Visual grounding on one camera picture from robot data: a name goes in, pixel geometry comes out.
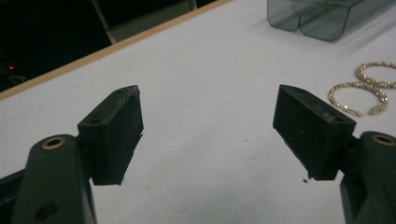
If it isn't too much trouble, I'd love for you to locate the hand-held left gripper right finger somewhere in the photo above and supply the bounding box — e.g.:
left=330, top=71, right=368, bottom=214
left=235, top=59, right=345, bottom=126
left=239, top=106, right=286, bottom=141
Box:
left=273, top=84, right=357, bottom=182

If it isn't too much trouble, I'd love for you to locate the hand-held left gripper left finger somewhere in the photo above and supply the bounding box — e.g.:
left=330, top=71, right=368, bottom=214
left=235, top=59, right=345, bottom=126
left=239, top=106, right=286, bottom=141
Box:
left=77, top=84, right=145, bottom=187

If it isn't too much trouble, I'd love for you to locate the clear grey plastic compartment box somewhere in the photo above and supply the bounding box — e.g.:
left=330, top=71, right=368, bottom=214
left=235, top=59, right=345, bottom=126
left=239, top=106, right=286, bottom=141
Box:
left=266, top=0, right=396, bottom=42

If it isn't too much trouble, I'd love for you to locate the wooden table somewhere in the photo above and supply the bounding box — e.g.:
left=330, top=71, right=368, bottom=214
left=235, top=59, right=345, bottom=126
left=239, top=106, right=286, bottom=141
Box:
left=0, top=0, right=233, bottom=102

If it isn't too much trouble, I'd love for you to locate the white table cover sheet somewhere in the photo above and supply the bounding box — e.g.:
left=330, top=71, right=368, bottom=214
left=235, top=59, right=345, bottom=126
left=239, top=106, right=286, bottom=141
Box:
left=0, top=0, right=396, bottom=224

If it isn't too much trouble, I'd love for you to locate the aluminium floor rail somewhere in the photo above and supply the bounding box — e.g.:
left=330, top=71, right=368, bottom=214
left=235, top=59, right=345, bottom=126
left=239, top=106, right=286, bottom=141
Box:
left=91, top=0, right=198, bottom=45

